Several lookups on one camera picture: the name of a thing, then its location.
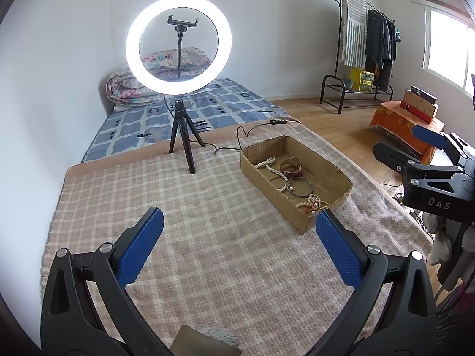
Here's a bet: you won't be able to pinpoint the cream bead bracelet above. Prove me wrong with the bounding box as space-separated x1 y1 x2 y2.
296 194 331 216

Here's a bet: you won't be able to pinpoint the white ring light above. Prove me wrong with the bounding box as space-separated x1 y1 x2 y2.
125 0 233 94

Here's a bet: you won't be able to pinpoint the person's left hand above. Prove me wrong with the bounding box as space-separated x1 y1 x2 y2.
197 325 243 349

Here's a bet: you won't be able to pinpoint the brown wooden bracelet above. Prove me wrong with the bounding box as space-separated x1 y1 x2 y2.
279 158 303 179

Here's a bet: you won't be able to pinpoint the thin blue bangle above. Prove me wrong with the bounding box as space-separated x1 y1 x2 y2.
286 177 316 197

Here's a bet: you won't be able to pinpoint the cardboard box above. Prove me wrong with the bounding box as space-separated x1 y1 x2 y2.
240 135 353 235

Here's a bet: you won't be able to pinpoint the dark hanging clothes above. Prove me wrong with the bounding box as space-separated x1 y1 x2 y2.
365 9 397 91

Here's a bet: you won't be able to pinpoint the dark flat box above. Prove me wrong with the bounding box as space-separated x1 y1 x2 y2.
410 86 438 104

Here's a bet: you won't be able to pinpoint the yellow box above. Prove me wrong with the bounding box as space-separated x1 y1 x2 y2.
350 67 375 92

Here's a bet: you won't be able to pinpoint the black tripod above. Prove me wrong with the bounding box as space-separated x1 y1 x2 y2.
169 98 206 175

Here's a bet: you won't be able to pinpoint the black phone holder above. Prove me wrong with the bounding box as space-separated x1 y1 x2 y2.
167 15 197 79

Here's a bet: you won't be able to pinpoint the orange cloth covered table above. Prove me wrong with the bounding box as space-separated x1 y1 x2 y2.
369 100 445 164

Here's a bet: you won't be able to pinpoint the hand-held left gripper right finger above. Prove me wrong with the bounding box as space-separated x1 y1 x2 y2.
315 209 439 356

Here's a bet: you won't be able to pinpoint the black clothes rack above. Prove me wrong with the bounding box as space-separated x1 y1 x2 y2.
320 0 402 114

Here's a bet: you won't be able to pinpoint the plaid beige blanket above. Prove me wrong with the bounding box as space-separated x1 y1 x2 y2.
40 120 433 356

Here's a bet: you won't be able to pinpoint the black power cable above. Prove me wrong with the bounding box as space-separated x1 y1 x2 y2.
213 119 304 155

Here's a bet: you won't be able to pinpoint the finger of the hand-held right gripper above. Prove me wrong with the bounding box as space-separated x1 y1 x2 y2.
412 124 466 161
373 141 424 183

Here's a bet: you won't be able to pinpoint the person's right hand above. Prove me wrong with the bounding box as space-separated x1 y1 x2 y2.
425 215 454 265

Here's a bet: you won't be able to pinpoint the tan and red box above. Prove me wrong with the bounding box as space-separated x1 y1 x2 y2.
401 91 439 124

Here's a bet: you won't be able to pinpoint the floral folded quilt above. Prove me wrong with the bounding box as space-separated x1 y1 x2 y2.
106 47 213 112

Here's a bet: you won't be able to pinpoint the white pearl necklace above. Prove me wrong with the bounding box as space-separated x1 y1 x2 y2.
254 156 297 193

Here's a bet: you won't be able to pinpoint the striped hanging towel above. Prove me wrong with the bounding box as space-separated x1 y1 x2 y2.
341 0 369 66

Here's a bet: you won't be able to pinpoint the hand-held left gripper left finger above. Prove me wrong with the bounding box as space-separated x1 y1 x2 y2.
40 208 175 356

